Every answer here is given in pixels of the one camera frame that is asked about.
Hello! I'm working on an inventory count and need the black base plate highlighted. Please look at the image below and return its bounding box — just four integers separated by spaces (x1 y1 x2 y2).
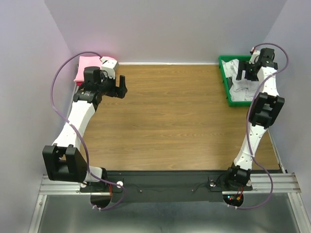
80 170 253 204

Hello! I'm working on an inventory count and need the green plastic bin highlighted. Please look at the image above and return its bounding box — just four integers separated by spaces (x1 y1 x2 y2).
218 55 251 107

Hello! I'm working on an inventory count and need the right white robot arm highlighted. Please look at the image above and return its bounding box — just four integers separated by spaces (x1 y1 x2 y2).
224 48 285 189

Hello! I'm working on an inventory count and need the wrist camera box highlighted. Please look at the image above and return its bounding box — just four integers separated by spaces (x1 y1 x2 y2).
100 56 119 79
249 47 260 64

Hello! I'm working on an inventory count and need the aluminium frame rail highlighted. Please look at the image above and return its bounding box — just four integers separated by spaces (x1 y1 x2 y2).
29 171 311 233

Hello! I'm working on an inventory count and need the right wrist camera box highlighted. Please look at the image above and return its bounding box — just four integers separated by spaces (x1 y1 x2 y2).
249 47 260 64

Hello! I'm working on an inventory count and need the white t shirt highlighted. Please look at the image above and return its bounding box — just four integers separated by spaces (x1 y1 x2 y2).
221 59 259 101

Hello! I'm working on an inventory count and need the pink folded t shirt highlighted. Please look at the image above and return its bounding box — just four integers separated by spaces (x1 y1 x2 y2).
74 56 102 83

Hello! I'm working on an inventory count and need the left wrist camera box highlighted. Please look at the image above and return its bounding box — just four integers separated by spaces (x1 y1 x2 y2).
100 56 119 79

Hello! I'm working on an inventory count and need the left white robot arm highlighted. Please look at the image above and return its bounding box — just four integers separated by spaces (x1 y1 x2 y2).
42 67 127 191

